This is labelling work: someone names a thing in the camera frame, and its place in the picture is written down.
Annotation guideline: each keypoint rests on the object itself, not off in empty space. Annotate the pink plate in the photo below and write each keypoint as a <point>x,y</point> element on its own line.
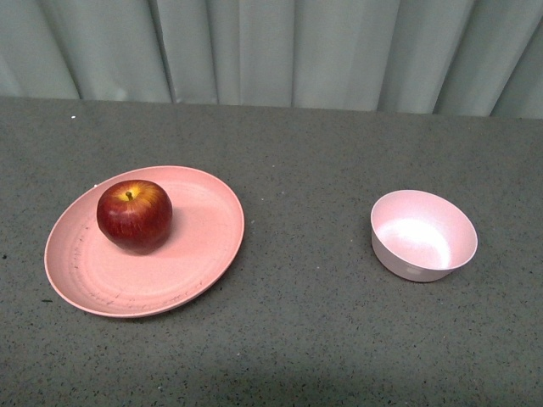
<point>91,273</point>

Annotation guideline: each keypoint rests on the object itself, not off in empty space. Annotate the grey-white curtain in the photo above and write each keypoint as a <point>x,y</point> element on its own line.
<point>476,58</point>

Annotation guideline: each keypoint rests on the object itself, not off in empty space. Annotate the light pink bowl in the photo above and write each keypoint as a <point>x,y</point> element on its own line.
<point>420,236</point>

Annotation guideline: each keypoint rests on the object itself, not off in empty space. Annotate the red apple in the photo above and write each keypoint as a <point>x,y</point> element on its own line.
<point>135,215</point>

